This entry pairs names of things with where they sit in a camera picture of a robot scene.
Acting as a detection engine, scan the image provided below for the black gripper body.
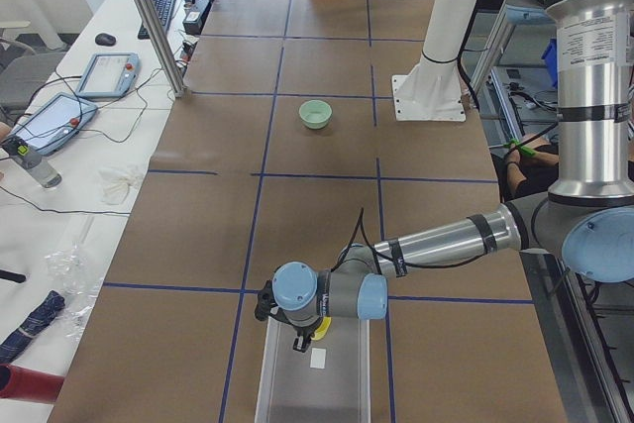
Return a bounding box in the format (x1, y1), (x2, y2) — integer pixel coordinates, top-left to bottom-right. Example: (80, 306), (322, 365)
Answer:
(254, 279), (317, 339)

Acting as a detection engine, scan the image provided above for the yellow plastic cup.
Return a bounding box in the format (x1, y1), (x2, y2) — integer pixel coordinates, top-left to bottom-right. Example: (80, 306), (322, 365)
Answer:
(312, 317), (332, 341)

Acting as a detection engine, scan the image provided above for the light green bowl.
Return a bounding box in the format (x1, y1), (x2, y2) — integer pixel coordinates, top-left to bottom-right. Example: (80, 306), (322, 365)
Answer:
(298, 99), (333, 130)

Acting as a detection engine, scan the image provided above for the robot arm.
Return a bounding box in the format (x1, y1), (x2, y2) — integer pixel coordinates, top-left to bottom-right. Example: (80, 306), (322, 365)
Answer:
(255, 0), (633, 352)

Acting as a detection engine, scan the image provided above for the translucent white storage box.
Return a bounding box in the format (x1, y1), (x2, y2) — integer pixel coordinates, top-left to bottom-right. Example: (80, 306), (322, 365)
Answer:
(255, 318), (371, 422)

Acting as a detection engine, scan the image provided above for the white crumpled cloth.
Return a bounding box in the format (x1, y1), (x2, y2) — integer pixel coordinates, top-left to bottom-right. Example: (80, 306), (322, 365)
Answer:
(98, 165), (145, 205)

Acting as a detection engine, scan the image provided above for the crumpled clear plastic wrap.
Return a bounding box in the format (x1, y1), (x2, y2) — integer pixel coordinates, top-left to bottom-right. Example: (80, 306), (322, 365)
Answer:
(45, 245), (107, 343)

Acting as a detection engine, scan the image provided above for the folded dark blue umbrella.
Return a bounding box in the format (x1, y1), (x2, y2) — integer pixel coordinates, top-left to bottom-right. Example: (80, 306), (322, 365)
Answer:
(1, 290), (65, 364)

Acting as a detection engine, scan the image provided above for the white side table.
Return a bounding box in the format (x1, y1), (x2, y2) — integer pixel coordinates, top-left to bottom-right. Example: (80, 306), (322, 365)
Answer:
(0, 0), (219, 423)

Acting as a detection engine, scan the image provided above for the red cylindrical object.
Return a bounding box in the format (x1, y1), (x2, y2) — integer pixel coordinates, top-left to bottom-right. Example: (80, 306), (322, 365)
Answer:
(1, 364), (64, 404)

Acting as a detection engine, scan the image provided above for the teach pendant with red button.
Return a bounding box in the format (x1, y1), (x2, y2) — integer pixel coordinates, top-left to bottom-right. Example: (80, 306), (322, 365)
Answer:
(75, 53), (140, 101)

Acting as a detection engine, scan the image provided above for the clear spray bottle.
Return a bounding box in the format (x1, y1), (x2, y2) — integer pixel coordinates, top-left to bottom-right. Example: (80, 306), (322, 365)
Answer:
(1, 135), (62, 188)

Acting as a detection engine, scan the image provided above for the black computer mouse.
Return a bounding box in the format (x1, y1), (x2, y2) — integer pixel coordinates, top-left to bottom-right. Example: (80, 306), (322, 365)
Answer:
(94, 33), (117, 47)

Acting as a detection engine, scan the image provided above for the black keyboard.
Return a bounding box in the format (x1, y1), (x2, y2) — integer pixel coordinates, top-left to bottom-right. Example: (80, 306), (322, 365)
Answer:
(152, 0), (177, 34)

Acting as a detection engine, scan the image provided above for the grey office chair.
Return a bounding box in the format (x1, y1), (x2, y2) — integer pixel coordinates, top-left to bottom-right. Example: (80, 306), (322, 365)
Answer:
(1, 21), (65, 124)

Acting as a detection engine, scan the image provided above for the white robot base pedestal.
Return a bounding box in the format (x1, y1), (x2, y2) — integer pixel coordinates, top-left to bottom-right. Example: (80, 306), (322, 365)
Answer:
(392, 0), (474, 122)

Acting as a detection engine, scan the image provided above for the grey aluminium frame post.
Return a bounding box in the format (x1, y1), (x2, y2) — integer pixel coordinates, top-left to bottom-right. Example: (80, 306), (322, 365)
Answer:
(134, 0), (185, 98)

